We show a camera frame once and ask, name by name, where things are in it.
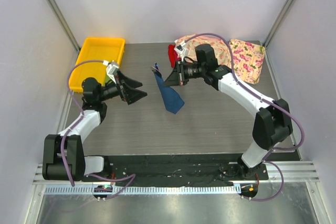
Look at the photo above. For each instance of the blue paper napkin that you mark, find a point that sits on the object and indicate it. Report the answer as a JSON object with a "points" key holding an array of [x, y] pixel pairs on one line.
{"points": [[171, 99]]}

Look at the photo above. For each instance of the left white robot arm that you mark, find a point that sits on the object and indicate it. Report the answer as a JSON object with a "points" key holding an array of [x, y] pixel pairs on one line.
{"points": [[63, 157]]}

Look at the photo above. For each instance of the floral round mesh cover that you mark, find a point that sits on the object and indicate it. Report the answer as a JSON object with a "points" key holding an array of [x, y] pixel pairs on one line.
{"points": [[185, 48]]}

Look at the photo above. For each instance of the aluminium corner post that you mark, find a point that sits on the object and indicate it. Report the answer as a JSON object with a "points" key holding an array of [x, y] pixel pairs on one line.
{"points": [[288, 4], [60, 17]]}

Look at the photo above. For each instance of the floral yellow placemat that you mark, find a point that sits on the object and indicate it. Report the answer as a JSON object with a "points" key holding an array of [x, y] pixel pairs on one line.
{"points": [[248, 60]]}

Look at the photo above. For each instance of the yellow plastic bin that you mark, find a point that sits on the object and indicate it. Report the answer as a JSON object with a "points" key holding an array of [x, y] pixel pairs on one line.
{"points": [[96, 48]]}

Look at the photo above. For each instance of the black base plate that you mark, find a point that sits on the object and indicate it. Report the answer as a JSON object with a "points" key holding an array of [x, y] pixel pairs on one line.
{"points": [[189, 170]]}

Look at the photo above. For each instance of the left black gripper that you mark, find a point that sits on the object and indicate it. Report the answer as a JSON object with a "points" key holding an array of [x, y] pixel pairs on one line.
{"points": [[128, 93]]}

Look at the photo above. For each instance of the red folded cloth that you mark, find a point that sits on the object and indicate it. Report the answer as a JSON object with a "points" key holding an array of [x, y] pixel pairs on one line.
{"points": [[173, 54]]}

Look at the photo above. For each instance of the white slotted cable duct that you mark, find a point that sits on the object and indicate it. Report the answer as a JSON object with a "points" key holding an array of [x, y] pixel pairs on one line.
{"points": [[109, 190]]}

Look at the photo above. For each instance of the left aluminium corner post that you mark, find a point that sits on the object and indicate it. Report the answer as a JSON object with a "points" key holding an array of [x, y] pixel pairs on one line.
{"points": [[60, 17]]}

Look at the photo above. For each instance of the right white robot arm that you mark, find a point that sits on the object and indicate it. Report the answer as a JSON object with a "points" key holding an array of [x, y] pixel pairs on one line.
{"points": [[272, 123]]}

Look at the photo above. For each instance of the right aluminium corner post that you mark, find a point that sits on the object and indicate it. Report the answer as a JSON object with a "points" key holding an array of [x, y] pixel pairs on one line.
{"points": [[288, 4]]}

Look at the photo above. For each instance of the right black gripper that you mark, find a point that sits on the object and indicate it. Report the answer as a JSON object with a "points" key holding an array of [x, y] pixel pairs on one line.
{"points": [[174, 79]]}

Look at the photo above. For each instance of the green gold-tipped utensil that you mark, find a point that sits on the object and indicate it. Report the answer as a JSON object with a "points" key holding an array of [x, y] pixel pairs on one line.
{"points": [[106, 79]]}

